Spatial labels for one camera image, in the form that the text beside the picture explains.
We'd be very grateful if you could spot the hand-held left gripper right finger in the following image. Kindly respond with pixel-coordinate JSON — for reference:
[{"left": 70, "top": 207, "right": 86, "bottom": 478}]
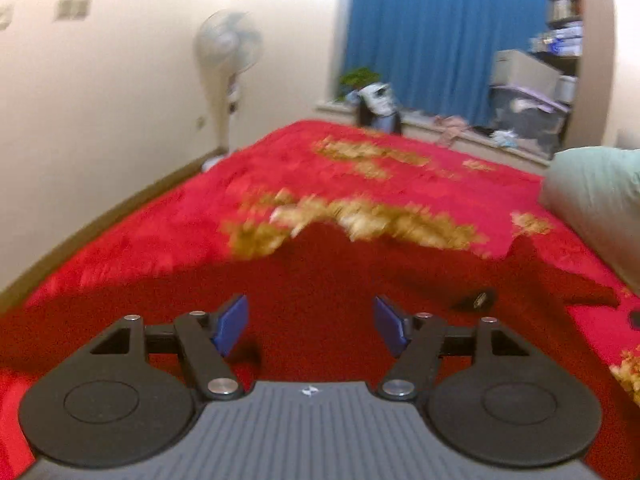
[{"left": 374, "top": 295, "right": 533, "bottom": 402}]

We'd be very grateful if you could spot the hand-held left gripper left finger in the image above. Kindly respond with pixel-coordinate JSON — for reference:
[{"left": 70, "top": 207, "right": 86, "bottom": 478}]
[{"left": 87, "top": 294, "right": 249, "bottom": 402}]

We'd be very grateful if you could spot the dark red knitted sweater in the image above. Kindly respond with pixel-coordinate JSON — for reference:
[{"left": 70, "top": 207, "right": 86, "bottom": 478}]
[{"left": 0, "top": 220, "right": 623, "bottom": 397}]

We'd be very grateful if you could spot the clothes pile on black chair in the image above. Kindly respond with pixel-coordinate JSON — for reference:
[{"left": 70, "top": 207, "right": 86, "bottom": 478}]
[{"left": 352, "top": 82, "right": 405, "bottom": 135}]

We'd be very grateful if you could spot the small black object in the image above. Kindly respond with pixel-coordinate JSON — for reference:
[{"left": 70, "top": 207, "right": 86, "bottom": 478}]
[{"left": 450, "top": 287, "right": 498, "bottom": 312}]

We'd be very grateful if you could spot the red floral blanket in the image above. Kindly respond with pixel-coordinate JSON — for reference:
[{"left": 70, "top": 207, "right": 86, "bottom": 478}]
[{"left": 0, "top": 119, "right": 640, "bottom": 480}]

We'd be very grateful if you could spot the white windowsill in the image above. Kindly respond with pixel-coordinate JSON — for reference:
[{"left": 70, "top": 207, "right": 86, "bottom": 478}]
[{"left": 315, "top": 100, "right": 553, "bottom": 166}]

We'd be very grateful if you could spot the pink cloth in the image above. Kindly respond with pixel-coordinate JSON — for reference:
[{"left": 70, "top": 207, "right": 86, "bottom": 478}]
[{"left": 432, "top": 115, "right": 473, "bottom": 148}]

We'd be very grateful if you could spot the small white cloth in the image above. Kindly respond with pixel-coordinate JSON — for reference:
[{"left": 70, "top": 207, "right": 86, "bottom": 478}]
[{"left": 489, "top": 130, "right": 522, "bottom": 149}]

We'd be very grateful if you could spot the pale green pillow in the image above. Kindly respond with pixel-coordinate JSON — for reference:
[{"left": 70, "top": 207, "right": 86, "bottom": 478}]
[{"left": 539, "top": 146, "right": 640, "bottom": 286}]

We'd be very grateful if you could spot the clear storage box purple lid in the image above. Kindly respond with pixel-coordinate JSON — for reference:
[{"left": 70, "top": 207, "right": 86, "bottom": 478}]
[{"left": 487, "top": 85, "right": 571, "bottom": 155}]

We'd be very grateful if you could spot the green potted plant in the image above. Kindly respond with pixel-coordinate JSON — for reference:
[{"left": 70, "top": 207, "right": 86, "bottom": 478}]
[{"left": 337, "top": 66, "right": 382, "bottom": 103}]

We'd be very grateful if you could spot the white standing fan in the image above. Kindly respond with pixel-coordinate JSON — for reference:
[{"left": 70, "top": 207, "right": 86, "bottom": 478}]
[{"left": 194, "top": 9, "right": 264, "bottom": 173}]

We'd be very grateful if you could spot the grey cardboard box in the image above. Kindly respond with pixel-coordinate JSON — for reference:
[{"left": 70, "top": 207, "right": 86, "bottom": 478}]
[{"left": 489, "top": 49, "right": 562, "bottom": 96}]

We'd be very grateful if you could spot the blue curtain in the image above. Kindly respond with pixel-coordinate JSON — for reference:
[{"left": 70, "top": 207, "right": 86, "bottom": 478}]
[{"left": 342, "top": 0, "right": 551, "bottom": 128}]

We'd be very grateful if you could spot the small white container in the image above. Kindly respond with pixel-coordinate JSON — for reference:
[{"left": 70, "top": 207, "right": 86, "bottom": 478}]
[{"left": 555, "top": 75, "right": 580, "bottom": 105}]

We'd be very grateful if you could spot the wooden shelf with packages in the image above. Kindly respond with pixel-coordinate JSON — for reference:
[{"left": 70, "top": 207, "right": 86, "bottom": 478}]
[{"left": 530, "top": 0, "right": 586, "bottom": 68}]

